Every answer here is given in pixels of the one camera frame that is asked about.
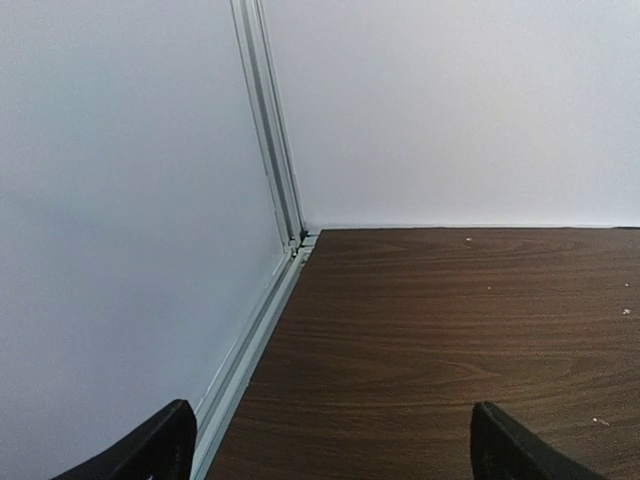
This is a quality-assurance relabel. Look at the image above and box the left aluminium corner post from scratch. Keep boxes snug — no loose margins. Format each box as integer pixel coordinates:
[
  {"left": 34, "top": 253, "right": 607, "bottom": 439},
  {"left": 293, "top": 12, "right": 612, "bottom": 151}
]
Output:
[{"left": 231, "top": 0, "right": 307, "bottom": 253}]

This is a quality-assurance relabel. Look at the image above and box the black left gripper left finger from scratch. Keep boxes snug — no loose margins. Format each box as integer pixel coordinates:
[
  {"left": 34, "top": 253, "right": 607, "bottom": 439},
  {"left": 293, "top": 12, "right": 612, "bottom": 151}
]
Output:
[{"left": 56, "top": 399, "right": 197, "bottom": 480}]

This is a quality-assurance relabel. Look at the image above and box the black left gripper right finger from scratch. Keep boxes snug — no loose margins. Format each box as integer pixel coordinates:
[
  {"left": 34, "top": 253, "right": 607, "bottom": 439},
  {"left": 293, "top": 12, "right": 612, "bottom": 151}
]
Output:
[{"left": 471, "top": 401, "right": 602, "bottom": 480}]

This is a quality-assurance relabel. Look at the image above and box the left aluminium floor rail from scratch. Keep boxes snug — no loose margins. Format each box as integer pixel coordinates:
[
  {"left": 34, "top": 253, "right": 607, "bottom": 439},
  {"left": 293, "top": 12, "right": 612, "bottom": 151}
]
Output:
[{"left": 191, "top": 234, "right": 318, "bottom": 479}]

